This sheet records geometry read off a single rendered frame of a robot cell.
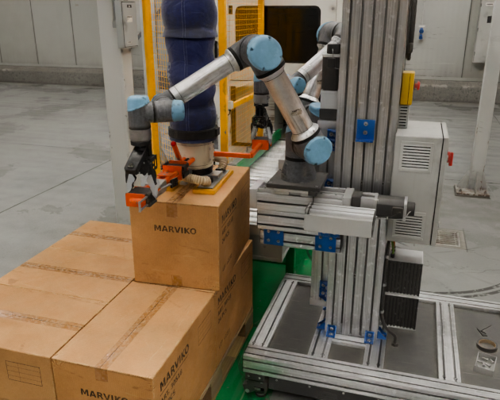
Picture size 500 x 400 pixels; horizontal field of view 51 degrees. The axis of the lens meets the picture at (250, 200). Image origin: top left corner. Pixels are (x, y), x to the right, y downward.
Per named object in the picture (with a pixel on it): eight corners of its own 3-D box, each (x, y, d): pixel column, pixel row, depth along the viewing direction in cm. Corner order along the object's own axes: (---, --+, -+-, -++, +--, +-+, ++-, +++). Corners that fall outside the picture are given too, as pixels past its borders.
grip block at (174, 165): (168, 172, 229) (167, 159, 227) (190, 174, 227) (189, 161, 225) (161, 178, 221) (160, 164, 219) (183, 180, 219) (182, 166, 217)
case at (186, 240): (179, 231, 295) (176, 162, 282) (249, 237, 287) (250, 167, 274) (134, 282, 240) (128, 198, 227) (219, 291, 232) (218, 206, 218)
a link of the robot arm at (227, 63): (251, 27, 203) (143, 95, 199) (259, 28, 193) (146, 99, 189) (264, 53, 208) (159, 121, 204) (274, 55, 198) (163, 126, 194)
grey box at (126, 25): (132, 46, 367) (129, 0, 357) (139, 47, 365) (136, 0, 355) (117, 48, 349) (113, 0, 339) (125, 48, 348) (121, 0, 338)
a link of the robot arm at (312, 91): (300, 124, 265) (338, 17, 258) (283, 119, 278) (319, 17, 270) (317, 131, 272) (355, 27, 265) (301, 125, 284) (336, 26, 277)
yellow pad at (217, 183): (214, 171, 265) (213, 162, 263) (233, 173, 263) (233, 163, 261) (192, 194, 234) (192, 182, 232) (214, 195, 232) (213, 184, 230)
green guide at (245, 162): (271, 136, 515) (271, 127, 512) (281, 136, 512) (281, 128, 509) (213, 185, 370) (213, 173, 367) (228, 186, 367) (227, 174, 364)
